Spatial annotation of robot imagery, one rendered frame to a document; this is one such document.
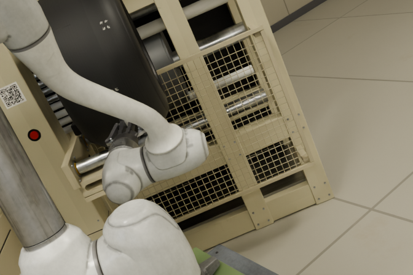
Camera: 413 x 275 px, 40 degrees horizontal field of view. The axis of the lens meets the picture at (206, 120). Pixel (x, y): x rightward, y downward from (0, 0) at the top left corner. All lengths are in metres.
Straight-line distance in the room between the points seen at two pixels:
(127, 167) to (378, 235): 1.44
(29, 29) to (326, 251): 1.79
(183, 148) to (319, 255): 1.31
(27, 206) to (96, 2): 0.80
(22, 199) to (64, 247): 0.14
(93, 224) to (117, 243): 0.97
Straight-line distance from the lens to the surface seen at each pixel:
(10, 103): 2.05
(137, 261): 1.23
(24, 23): 1.19
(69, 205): 2.17
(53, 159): 2.10
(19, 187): 1.24
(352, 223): 2.73
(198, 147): 1.43
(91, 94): 1.31
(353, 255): 2.54
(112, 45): 1.77
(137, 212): 1.23
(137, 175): 1.46
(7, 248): 1.96
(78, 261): 1.27
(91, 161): 2.01
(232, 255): 1.64
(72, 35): 1.80
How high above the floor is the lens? 1.55
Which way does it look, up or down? 20 degrees down
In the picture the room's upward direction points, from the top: 24 degrees counter-clockwise
